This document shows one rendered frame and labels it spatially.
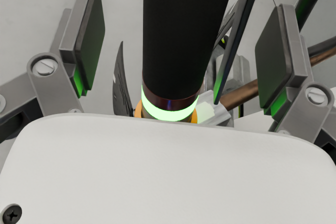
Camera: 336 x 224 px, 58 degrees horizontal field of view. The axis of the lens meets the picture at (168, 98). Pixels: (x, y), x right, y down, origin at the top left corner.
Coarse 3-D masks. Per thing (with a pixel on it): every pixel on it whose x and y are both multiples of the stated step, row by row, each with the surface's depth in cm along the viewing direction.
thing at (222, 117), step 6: (210, 90) 25; (198, 96) 25; (204, 96) 25; (210, 96) 25; (198, 102) 25; (210, 102) 25; (216, 108) 24; (222, 108) 24; (216, 114) 24; (222, 114) 24; (228, 114) 24; (204, 120) 24; (210, 120) 24; (216, 120) 24; (222, 120) 24; (228, 120) 25
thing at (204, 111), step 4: (200, 104) 24; (204, 104) 24; (208, 104) 24; (196, 108) 24; (200, 108) 24; (204, 108) 24; (208, 108) 24; (212, 108) 24; (200, 112) 24; (204, 112) 24; (208, 112) 24; (212, 112) 24; (200, 116) 24; (204, 116) 24; (208, 116) 24; (200, 120) 24
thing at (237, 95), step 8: (320, 56) 28; (328, 56) 29; (312, 64) 28; (256, 80) 26; (240, 88) 26; (248, 88) 26; (256, 88) 26; (224, 96) 25; (232, 96) 25; (240, 96) 25; (248, 96) 26; (224, 104) 25; (232, 104) 25; (240, 104) 26
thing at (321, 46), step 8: (304, 0) 18; (312, 0) 17; (296, 8) 19; (304, 8) 18; (312, 8) 18; (296, 16) 19; (304, 16) 19; (328, 40) 27; (312, 48) 26; (320, 48) 27; (328, 48) 27; (312, 56) 27
